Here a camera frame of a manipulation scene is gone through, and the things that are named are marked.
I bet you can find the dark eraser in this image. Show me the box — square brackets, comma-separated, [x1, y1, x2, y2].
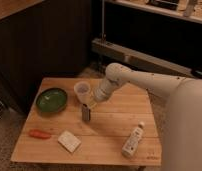
[82, 104, 91, 122]

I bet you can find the white sponge block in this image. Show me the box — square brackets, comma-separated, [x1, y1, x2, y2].
[58, 131, 81, 153]

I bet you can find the white bottle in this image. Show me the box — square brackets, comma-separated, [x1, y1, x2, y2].
[121, 122, 145, 158]

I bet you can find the vertical metal pole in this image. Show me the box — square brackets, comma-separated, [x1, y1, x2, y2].
[101, 0, 105, 42]

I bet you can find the grey metal rail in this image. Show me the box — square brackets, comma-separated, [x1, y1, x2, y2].
[92, 38, 192, 77]

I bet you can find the translucent plastic cup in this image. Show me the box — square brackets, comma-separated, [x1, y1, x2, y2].
[74, 81, 91, 104]

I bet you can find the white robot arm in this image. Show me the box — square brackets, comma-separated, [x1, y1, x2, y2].
[93, 63, 202, 171]

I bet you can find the wooden table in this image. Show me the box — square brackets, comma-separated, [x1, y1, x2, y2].
[11, 78, 161, 166]

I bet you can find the green bowl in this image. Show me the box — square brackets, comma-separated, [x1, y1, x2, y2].
[36, 87, 68, 113]

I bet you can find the orange carrot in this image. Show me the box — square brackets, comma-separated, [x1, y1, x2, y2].
[29, 130, 51, 139]

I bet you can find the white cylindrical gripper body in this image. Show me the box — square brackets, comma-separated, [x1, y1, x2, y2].
[93, 78, 118, 102]

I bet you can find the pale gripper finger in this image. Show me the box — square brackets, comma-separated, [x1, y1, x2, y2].
[88, 100, 97, 109]

